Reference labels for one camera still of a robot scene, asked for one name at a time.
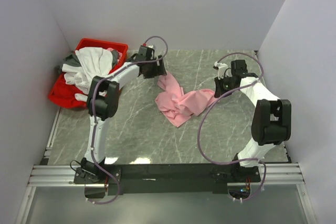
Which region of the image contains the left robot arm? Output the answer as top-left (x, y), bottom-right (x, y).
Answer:
top-left (80, 45), bottom-right (166, 183)

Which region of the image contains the aluminium rail frame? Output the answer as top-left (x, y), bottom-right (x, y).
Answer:
top-left (28, 109), bottom-right (305, 187)

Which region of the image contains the pink t-shirt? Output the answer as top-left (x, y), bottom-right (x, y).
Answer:
top-left (155, 72), bottom-right (216, 127)

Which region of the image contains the grey t-shirt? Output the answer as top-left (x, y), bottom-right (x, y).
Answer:
top-left (55, 52), bottom-right (118, 74)

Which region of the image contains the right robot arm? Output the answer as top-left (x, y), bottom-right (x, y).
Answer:
top-left (214, 60), bottom-right (291, 182)

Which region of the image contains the red plastic bin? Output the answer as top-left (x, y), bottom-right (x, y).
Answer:
top-left (70, 38), bottom-right (128, 66)

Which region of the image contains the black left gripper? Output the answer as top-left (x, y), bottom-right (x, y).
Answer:
top-left (144, 55), bottom-right (167, 79)

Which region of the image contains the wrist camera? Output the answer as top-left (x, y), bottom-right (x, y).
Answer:
top-left (142, 43), bottom-right (156, 50)
top-left (213, 61), bottom-right (228, 71)

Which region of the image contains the black base beam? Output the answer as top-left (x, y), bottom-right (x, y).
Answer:
top-left (73, 163), bottom-right (261, 196)

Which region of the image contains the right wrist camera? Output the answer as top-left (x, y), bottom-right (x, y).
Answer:
top-left (213, 61), bottom-right (228, 71)

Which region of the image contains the white t-shirt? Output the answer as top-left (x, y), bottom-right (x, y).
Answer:
top-left (62, 47), bottom-right (114, 103)

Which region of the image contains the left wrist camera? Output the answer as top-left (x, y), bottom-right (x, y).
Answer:
top-left (142, 43), bottom-right (156, 50)

